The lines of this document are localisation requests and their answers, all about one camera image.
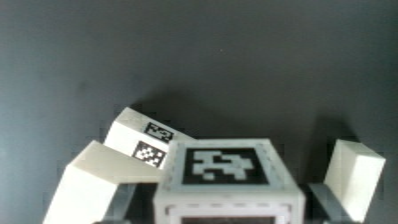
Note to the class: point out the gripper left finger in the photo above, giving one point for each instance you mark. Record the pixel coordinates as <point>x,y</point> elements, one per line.
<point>131,208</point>

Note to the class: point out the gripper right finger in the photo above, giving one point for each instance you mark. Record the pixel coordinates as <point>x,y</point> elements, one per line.
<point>324,208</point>

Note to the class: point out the white chair back frame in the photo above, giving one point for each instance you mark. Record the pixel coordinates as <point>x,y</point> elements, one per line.
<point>120,162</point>

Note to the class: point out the white tagged cube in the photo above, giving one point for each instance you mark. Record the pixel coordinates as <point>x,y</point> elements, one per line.
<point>227,185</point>

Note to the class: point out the white block right edge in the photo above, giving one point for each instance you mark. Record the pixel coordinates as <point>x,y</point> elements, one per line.
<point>353,176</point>

